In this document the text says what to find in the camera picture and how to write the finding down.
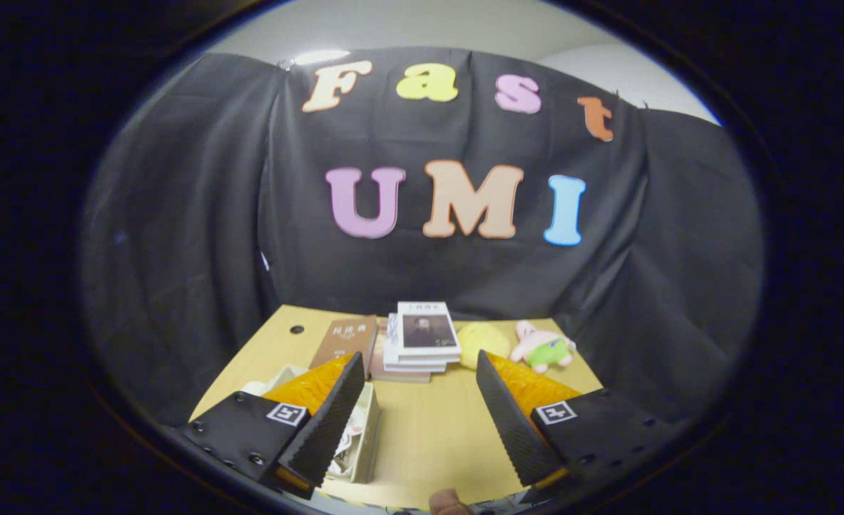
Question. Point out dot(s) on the brown cover book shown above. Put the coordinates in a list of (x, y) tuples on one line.
[(343, 340)]

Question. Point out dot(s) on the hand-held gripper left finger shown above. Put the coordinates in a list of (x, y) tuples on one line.
[(329, 422)]

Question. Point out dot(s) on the pink star plush toy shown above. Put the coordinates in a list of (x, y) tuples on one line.
[(543, 350)]

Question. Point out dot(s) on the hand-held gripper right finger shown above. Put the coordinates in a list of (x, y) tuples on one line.
[(511, 429)]

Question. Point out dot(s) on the white book with portrait cover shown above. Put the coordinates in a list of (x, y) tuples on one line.
[(428, 329)]

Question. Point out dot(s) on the pale brown edged book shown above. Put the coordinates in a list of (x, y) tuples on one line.
[(397, 377)]

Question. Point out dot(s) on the grey fabric storage box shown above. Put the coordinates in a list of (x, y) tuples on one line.
[(368, 429)]

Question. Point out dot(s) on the yellow plush cushion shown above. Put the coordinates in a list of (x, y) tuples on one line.
[(479, 336)]

